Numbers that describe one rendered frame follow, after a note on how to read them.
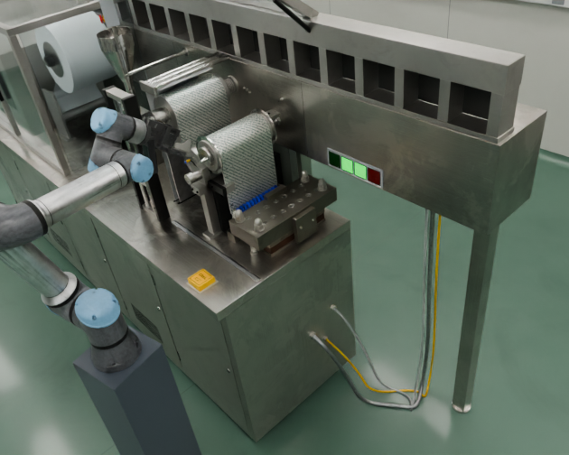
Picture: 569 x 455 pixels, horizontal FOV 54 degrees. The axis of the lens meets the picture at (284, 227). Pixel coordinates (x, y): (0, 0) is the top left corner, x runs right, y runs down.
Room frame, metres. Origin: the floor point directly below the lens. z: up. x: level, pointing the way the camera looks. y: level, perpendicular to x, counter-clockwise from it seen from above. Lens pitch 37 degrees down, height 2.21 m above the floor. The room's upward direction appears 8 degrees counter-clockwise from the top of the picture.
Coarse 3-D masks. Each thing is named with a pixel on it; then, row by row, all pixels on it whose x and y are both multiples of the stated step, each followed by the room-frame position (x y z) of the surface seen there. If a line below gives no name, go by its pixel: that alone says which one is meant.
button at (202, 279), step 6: (204, 270) 1.51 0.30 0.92; (192, 276) 1.49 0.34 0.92; (198, 276) 1.48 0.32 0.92; (204, 276) 1.48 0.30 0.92; (210, 276) 1.47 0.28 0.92; (192, 282) 1.46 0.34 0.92; (198, 282) 1.45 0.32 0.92; (204, 282) 1.45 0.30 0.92; (210, 282) 1.46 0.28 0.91; (198, 288) 1.43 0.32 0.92; (204, 288) 1.44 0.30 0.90
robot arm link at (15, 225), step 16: (112, 160) 1.41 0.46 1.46; (128, 160) 1.38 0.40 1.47; (144, 160) 1.38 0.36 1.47; (96, 176) 1.30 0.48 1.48; (112, 176) 1.32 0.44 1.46; (128, 176) 1.35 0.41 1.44; (144, 176) 1.36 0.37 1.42; (64, 192) 1.22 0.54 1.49; (80, 192) 1.24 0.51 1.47; (96, 192) 1.26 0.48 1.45; (0, 208) 1.13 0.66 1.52; (16, 208) 1.14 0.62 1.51; (32, 208) 1.14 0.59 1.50; (48, 208) 1.17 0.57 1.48; (64, 208) 1.19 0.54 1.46; (80, 208) 1.23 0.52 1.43; (0, 224) 1.09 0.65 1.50; (16, 224) 1.10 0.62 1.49; (32, 224) 1.11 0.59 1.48; (48, 224) 1.14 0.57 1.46; (0, 240) 1.08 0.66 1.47; (16, 240) 1.09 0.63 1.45; (32, 240) 1.11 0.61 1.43
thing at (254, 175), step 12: (252, 156) 1.78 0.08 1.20; (264, 156) 1.82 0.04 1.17; (240, 168) 1.75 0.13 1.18; (252, 168) 1.78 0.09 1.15; (264, 168) 1.81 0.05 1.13; (228, 180) 1.71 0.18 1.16; (240, 180) 1.74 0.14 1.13; (252, 180) 1.77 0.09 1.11; (264, 180) 1.81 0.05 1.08; (276, 180) 1.84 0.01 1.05; (240, 192) 1.73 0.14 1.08; (252, 192) 1.77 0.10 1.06; (240, 204) 1.73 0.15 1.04
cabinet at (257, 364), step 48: (0, 144) 3.03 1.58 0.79; (48, 192) 2.55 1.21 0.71; (48, 240) 2.97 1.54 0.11; (96, 240) 2.17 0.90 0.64; (336, 240) 1.67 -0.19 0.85; (144, 288) 1.84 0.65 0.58; (288, 288) 1.51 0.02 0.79; (336, 288) 1.66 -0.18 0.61; (192, 336) 1.56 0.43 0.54; (240, 336) 1.36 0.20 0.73; (288, 336) 1.49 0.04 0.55; (336, 336) 1.65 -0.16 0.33; (240, 384) 1.34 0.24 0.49; (288, 384) 1.46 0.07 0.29
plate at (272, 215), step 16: (288, 192) 1.77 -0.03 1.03; (304, 192) 1.76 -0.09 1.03; (320, 192) 1.74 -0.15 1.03; (336, 192) 1.77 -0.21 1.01; (256, 208) 1.70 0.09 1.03; (272, 208) 1.69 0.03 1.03; (288, 208) 1.67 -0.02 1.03; (304, 208) 1.66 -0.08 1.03; (320, 208) 1.71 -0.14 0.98; (240, 224) 1.61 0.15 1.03; (272, 224) 1.59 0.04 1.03; (288, 224) 1.61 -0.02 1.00; (256, 240) 1.53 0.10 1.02; (272, 240) 1.56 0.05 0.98
